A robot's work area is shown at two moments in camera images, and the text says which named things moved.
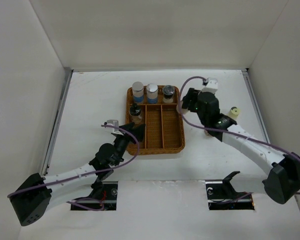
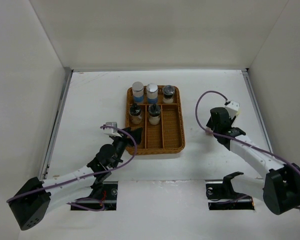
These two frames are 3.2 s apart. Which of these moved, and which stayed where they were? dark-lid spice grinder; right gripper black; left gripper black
Moved: right gripper black
Stayed: left gripper black; dark-lid spice grinder
